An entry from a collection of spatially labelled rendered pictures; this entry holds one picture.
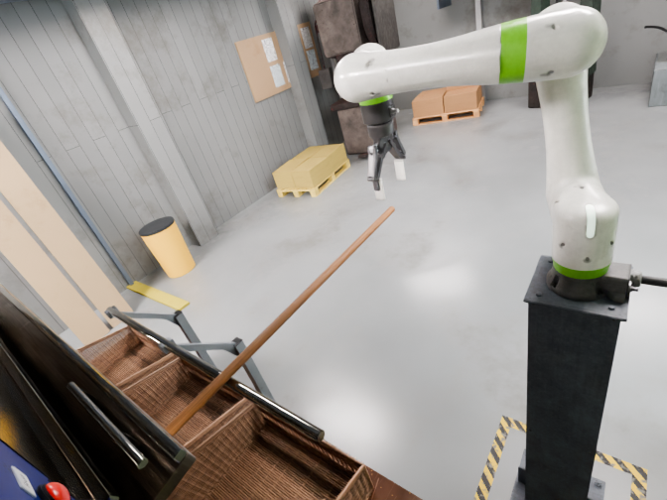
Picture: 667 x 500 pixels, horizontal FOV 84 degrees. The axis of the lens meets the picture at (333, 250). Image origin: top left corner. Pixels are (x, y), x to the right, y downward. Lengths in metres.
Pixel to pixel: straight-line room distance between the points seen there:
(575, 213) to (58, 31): 4.58
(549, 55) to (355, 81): 0.38
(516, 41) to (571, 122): 0.31
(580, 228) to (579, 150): 0.21
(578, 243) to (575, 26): 0.46
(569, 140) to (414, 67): 0.44
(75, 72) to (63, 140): 0.68
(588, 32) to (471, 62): 0.19
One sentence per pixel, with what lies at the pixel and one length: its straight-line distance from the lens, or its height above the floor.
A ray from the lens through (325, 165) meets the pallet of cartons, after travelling 5.41.
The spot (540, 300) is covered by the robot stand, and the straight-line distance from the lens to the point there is 1.12.
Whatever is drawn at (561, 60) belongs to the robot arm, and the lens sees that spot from 0.88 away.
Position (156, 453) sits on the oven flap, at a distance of 0.78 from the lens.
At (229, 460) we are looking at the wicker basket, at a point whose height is 0.62.
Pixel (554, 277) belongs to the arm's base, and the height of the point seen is 1.24.
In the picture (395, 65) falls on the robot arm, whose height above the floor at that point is 1.83.
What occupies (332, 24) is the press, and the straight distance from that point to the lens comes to 6.16.
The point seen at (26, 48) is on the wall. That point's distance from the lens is 4.71.
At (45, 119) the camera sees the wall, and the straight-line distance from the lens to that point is 4.62.
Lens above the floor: 1.94
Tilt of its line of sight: 30 degrees down
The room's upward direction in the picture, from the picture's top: 17 degrees counter-clockwise
